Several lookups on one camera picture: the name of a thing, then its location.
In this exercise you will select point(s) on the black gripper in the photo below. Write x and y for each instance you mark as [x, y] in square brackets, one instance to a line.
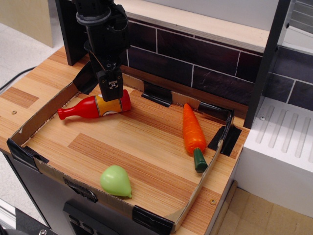
[108, 37]

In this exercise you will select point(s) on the red toy hot sauce bottle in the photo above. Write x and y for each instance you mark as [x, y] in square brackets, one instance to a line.
[95, 107]

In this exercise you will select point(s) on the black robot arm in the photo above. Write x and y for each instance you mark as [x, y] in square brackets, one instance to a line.
[85, 7]

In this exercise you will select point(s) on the cardboard fence with black tape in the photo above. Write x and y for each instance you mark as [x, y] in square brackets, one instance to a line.
[62, 160]

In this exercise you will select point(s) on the black left side panel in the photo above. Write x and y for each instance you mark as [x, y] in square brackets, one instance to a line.
[74, 35]

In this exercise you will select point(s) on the light wooden shelf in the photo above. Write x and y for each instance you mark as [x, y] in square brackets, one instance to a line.
[225, 32]

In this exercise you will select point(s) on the green toy pear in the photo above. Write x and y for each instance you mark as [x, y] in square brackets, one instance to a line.
[115, 181]

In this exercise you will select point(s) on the orange toy carrot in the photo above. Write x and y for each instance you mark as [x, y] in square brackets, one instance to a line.
[194, 139]

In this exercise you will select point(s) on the black toy oven front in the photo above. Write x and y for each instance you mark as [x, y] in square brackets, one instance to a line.
[84, 221]

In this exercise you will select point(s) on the white toy sink drainboard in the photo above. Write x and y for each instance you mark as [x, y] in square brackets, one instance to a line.
[276, 162]

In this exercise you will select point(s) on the black vertical post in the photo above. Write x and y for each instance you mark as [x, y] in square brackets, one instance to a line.
[276, 37]

